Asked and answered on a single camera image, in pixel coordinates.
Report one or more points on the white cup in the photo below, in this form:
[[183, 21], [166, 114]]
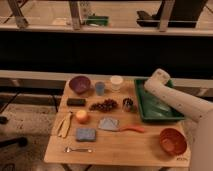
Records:
[[116, 82]]

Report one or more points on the black office chair base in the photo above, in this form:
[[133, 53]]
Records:
[[12, 138]]

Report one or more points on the purple bowl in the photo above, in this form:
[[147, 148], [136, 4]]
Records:
[[80, 84]]

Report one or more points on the blue cup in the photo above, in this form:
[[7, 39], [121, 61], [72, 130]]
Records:
[[99, 88]]

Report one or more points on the yellow red apple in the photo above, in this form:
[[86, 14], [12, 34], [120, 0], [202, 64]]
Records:
[[82, 116]]

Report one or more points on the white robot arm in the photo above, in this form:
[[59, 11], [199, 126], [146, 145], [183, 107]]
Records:
[[199, 110]]

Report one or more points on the green plastic tray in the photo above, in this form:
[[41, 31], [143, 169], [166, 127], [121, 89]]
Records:
[[145, 114]]

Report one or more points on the metal cup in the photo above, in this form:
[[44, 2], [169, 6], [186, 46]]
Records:
[[127, 104]]

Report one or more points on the green box on shelf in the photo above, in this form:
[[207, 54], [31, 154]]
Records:
[[97, 20]]

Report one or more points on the black rectangular block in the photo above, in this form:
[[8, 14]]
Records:
[[76, 102]]

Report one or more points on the blue grey cloth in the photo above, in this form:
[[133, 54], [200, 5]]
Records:
[[108, 124]]

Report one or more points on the blue sponge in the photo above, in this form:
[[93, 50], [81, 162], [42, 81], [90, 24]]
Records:
[[85, 134]]

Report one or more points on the bunch of dark grapes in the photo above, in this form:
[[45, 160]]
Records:
[[105, 106]]

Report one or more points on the orange bowl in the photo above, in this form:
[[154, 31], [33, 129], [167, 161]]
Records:
[[172, 142]]

